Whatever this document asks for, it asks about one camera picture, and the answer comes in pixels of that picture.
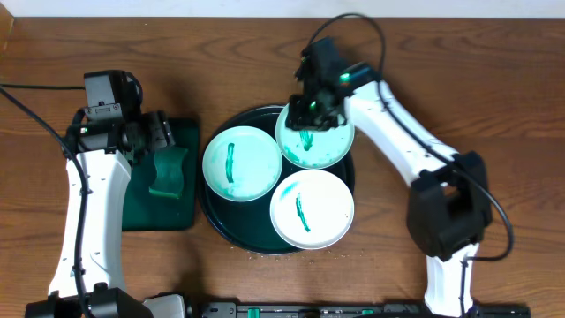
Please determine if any green scrubbing sponge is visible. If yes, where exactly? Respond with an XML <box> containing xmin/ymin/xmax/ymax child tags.
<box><xmin>149</xmin><ymin>146</ymin><xmax>188</xmax><ymax>199</ymax></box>

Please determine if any pale green plate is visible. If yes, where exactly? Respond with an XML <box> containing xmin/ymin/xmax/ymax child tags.
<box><xmin>202</xmin><ymin>125</ymin><xmax>283</xmax><ymax>202</ymax></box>
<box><xmin>275</xmin><ymin>105</ymin><xmax>355</xmax><ymax>169</ymax></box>

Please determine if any white plate green smear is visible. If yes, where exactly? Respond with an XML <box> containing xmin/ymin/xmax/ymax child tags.
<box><xmin>269</xmin><ymin>170</ymin><xmax>354</xmax><ymax>250</ymax></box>

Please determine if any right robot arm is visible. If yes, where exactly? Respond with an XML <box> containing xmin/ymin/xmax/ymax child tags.
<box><xmin>285</xmin><ymin>58</ymin><xmax>492</xmax><ymax>317</ymax></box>

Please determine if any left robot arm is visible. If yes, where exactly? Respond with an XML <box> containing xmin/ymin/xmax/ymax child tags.
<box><xmin>25</xmin><ymin>109</ymin><xmax>185</xmax><ymax>317</ymax></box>

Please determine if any rectangular dark green tray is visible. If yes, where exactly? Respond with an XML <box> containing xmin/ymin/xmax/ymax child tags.
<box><xmin>122</xmin><ymin>118</ymin><xmax>200</xmax><ymax>231</ymax></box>

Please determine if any round dark green tray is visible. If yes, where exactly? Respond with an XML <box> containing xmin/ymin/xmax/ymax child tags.
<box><xmin>200</xmin><ymin>105</ymin><xmax>355</xmax><ymax>254</ymax></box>

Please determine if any pale green plate top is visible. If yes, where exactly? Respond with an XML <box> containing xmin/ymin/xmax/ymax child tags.
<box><xmin>275</xmin><ymin>105</ymin><xmax>355</xmax><ymax>169</ymax></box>

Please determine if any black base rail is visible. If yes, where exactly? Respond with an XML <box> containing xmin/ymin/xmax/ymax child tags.
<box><xmin>198</xmin><ymin>301</ymin><xmax>533</xmax><ymax>318</ymax></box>

